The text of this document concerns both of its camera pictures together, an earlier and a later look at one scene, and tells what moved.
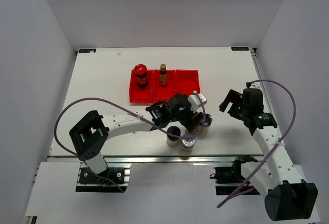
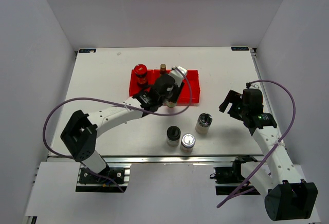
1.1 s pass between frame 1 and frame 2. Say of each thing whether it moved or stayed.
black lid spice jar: stayed
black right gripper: stayed
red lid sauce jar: stayed
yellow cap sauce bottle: moved
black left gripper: moved
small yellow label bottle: stayed
